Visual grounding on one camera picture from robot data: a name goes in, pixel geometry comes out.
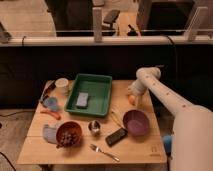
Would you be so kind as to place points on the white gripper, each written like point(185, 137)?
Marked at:
point(137, 89)

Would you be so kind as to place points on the orange apple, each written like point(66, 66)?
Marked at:
point(132, 99)

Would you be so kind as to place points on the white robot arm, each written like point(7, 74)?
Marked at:
point(192, 138)

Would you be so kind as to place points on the small metal cup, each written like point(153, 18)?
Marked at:
point(94, 127)

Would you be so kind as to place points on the white cup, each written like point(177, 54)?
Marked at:
point(62, 84)

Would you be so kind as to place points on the blue plastic cup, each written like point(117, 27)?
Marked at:
point(51, 103)

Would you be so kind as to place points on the purple bowl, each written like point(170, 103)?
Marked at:
point(136, 122)

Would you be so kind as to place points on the wooden stick utensil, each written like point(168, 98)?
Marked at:
point(116, 119)

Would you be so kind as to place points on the black rectangular block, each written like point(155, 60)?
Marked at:
point(116, 137)

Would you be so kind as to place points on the blue cylinder on floor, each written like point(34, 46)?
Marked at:
point(167, 141)

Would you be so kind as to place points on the green plastic tray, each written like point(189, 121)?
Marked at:
point(98, 88)

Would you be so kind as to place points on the blue sponge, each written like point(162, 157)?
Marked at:
point(82, 100)

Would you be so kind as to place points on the silver fork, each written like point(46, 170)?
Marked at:
point(97, 149)

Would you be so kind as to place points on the brown bowl with contents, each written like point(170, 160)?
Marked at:
point(68, 134)

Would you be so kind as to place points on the black office chair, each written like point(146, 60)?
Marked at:
point(108, 22)

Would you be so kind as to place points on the orange carrot toy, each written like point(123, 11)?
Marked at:
point(51, 113)

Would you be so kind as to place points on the light blue cloth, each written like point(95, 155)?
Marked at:
point(49, 133)

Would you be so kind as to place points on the dark handled utensil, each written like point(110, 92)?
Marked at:
point(47, 91)

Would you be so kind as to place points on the white horizontal rail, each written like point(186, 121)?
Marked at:
point(106, 41)

